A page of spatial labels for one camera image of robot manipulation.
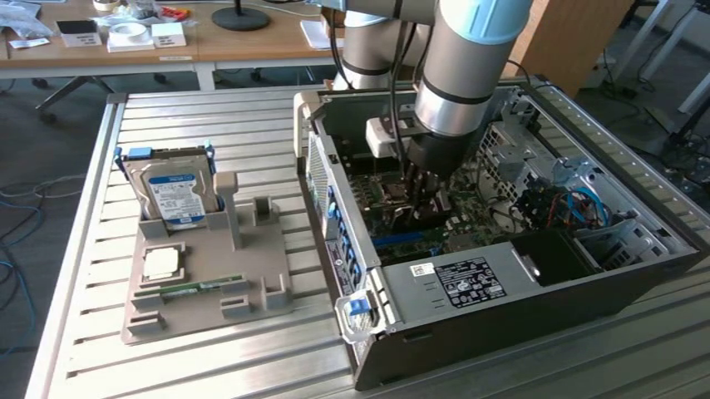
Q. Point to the silver metal disk bay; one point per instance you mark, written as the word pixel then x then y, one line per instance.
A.
pixel 621 245

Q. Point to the white box with black face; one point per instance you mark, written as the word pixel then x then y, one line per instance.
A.
pixel 80 33

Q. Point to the grey power supply unit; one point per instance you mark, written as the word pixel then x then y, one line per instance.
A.
pixel 422 287

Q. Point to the black round lamp base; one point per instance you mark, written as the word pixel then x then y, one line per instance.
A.
pixel 240 20

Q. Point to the wooden desk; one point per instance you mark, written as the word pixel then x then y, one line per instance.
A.
pixel 55 58

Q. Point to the grey plastic parts rack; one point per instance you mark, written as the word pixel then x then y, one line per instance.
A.
pixel 216 257

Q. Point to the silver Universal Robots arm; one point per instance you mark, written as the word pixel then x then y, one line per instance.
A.
pixel 461 62

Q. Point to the blue expansion slot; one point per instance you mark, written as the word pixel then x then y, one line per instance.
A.
pixel 397 240

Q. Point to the plain white box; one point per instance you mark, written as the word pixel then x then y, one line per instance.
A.
pixel 166 35

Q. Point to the large white tape roll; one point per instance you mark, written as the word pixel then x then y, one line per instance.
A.
pixel 130 32

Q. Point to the clear plastic bag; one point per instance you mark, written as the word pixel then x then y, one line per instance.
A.
pixel 19 18

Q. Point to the CPU socket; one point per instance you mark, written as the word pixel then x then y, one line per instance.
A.
pixel 391 191

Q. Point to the wooden cabinet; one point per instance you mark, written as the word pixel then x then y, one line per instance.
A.
pixel 577 41

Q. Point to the blue case latch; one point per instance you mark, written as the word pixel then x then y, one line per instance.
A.
pixel 357 307

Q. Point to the white desk frame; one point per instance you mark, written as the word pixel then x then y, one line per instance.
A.
pixel 672 37

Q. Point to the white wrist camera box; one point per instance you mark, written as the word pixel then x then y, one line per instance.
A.
pixel 383 139

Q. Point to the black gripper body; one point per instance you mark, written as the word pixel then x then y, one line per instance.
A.
pixel 441 156

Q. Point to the silver CPU chip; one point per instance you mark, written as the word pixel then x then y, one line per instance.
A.
pixel 160 264

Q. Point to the flat white tape base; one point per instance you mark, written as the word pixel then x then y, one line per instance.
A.
pixel 130 46

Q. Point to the hard disk with blue label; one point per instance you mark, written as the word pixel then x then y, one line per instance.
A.
pixel 172 195

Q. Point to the green motherboard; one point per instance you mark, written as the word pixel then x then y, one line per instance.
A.
pixel 413 251

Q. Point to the white label card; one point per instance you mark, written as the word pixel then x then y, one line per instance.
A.
pixel 28 43

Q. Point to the small beige tape roll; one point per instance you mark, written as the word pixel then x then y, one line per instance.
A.
pixel 106 4

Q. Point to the green RAM stick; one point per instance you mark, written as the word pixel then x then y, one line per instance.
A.
pixel 194 287

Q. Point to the stack of white papers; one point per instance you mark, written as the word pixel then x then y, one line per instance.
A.
pixel 319 39

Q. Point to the open black PC case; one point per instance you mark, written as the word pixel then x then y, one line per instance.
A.
pixel 499 332

